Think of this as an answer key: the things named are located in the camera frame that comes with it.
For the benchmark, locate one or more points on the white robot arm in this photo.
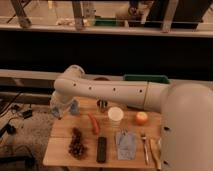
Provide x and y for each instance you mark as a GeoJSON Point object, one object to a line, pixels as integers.
{"type": "Point", "coordinates": [187, 113]}

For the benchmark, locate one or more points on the purple bowl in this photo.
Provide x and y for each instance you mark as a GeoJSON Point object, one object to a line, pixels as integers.
{"type": "Point", "coordinates": [101, 79]}

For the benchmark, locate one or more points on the white paper cup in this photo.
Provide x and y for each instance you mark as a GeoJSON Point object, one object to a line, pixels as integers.
{"type": "Point", "coordinates": [115, 115]}

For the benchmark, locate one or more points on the blue cup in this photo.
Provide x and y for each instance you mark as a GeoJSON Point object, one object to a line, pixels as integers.
{"type": "Point", "coordinates": [74, 109]}

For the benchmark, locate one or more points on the orange carrot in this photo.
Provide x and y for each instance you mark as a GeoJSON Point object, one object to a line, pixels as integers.
{"type": "Point", "coordinates": [95, 124]}

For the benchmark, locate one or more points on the green plastic tray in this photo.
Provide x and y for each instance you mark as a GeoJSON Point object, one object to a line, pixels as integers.
{"type": "Point", "coordinates": [150, 78]}

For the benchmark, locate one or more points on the red apple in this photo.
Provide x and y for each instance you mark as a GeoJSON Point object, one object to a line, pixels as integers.
{"type": "Point", "coordinates": [141, 118]}

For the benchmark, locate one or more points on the black remote control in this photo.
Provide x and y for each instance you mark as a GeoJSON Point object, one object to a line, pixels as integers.
{"type": "Point", "coordinates": [101, 150]}

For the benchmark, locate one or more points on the grey folded cloth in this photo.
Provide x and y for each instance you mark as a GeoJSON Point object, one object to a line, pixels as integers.
{"type": "Point", "coordinates": [126, 145]}

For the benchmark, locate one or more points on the metal fork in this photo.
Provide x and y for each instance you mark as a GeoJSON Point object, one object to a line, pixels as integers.
{"type": "Point", "coordinates": [143, 138]}

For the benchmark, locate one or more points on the bunch of dark grapes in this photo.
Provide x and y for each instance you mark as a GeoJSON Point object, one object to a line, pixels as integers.
{"type": "Point", "coordinates": [76, 148]}

